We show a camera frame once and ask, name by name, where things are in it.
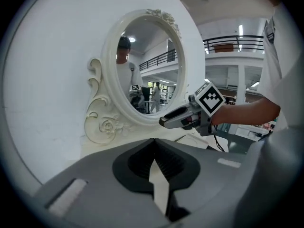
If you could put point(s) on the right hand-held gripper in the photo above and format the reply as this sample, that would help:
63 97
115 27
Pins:
210 100

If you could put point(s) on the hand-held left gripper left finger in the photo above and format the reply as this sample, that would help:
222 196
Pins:
99 186

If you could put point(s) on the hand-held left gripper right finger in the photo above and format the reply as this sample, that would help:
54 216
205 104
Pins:
209 186

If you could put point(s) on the person's right forearm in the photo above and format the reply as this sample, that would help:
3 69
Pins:
247 113

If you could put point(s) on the oval white carved mirror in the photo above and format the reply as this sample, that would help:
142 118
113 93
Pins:
109 56

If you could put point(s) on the black balcony railing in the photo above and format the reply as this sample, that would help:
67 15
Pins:
232 40

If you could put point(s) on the person's white shirt torso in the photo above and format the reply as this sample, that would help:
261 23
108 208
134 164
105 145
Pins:
280 68

